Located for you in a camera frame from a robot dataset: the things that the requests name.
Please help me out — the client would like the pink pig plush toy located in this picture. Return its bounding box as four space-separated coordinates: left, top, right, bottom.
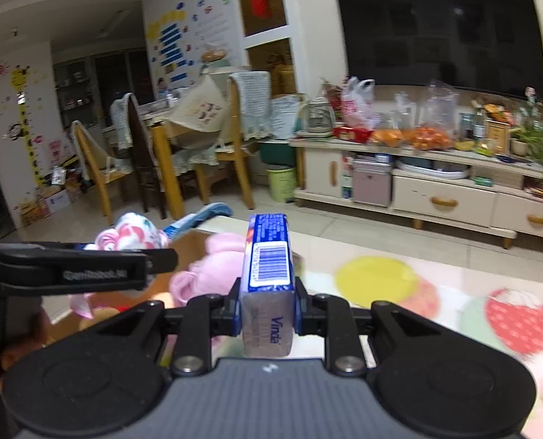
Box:
169 233 246 306

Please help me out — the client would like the blue Vinda tissue pack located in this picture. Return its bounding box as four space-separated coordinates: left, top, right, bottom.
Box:
239 213 295 358

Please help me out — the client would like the floral fabric pouch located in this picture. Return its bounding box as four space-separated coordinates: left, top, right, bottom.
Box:
83 212 169 251

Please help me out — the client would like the brown and red plush toy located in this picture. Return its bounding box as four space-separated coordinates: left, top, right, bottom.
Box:
69 278 176 331

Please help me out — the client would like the person's left hand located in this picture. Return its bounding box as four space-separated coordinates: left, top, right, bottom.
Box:
0 308 51 389

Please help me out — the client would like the brown cardboard box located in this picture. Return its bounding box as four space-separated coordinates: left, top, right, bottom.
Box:
0 242 245 374

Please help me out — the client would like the green waste bin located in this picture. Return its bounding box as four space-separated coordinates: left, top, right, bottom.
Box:
266 165 296 203

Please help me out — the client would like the pink storage box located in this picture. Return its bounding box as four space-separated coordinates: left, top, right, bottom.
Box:
352 158 392 207

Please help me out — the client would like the light wooden chair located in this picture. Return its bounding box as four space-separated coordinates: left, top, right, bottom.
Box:
70 120 132 226

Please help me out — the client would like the wooden dining table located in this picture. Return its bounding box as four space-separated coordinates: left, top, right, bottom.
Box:
139 105 228 219

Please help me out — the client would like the red snack box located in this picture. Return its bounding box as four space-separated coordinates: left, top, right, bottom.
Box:
333 126 373 145

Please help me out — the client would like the dark wooden chair with cover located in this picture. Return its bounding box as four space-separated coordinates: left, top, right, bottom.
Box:
110 92 166 219

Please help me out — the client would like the glass kettle with plant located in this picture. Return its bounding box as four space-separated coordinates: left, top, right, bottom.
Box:
295 96 336 138

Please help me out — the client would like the giraffe height chart sticker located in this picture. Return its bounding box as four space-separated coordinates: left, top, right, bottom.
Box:
0 64 46 188

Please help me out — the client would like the cream TV cabinet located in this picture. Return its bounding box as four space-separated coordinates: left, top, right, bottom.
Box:
291 139 543 248

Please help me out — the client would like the beige printed tote bag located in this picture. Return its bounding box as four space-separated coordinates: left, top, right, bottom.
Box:
165 74 229 149

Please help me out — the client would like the white red plastic bag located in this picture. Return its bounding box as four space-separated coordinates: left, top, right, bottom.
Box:
341 76 379 131

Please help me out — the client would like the wooden dining chair with cover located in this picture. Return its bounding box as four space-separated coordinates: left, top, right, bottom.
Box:
191 70 273 210

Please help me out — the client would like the bag of large oranges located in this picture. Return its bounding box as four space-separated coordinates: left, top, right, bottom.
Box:
370 91 415 148

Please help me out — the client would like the bag of small tangerines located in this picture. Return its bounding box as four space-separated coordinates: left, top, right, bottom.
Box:
408 79 459 151

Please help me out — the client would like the wooden framed picture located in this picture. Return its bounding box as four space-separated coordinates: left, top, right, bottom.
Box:
486 120 511 155

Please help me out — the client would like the black flat screen television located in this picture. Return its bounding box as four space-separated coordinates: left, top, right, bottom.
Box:
338 0 543 97

